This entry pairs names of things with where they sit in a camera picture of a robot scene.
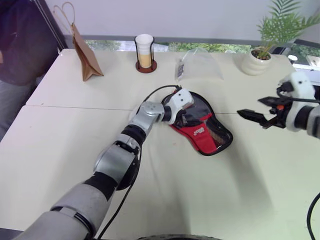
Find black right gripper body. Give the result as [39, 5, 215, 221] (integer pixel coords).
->
[268, 83, 294, 129]

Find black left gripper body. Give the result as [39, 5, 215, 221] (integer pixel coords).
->
[174, 103, 199, 127]

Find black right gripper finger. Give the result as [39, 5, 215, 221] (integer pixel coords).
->
[236, 108, 278, 130]
[257, 95, 282, 107]

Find red black paddle case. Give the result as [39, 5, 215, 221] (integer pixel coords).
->
[161, 91, 234, 157]

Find white ribbed plant pot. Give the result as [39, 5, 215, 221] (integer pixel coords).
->
[241, 46, 273, 76]

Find clear plastic bag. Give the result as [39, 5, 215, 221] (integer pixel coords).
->
[174, 47, 225, 83]

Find paper cup in holder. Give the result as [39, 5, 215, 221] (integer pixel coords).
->
[134, 35, 158, 74]

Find stacked paper cups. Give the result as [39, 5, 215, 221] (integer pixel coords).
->
[135, 34, 154, 69]

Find green palm plant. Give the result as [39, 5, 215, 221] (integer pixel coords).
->
[255, 0, 320, 60]

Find brown paper bag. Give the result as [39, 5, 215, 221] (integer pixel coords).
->
[52, 1, 105, 82]

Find person in dark clothes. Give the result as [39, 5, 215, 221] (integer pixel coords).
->
[0, 0, 66, 143]

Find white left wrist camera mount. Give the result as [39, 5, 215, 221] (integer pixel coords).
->
[165, 88, 195, 125]

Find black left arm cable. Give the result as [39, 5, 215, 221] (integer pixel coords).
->
[96, 85, 182, 240]

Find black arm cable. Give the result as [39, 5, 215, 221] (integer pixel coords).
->
[96, 85, 182, 240]
[276, 86, 320, 240]

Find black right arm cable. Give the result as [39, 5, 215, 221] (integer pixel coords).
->
[276, 86, 320, 240]

